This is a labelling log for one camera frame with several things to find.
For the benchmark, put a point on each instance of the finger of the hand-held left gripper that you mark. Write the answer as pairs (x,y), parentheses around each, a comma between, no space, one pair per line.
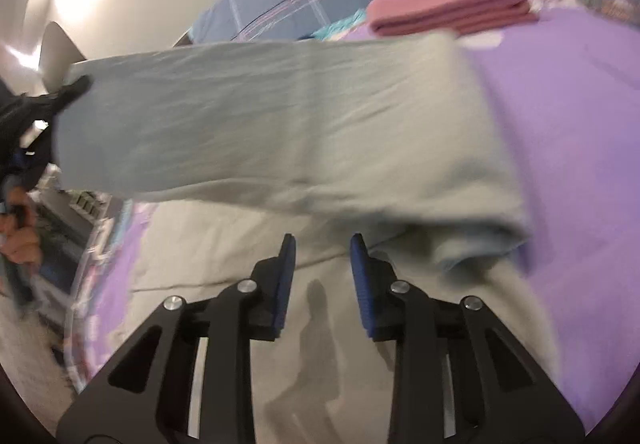
(70,92)

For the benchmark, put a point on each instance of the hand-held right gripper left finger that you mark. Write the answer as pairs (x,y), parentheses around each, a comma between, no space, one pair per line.
(281,284)

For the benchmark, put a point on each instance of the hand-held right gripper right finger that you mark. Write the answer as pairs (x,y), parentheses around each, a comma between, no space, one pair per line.
(361,284)

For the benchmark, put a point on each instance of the grey garment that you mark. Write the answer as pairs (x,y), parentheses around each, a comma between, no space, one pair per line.
(280,123)

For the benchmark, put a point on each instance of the folded pink clothes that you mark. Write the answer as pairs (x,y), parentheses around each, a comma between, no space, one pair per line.
(450,3)

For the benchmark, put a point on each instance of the person's left hand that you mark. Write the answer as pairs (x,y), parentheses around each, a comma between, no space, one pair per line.
(20,239)

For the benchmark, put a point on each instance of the purple floral blanket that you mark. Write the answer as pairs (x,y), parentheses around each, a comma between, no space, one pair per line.
(565,148)

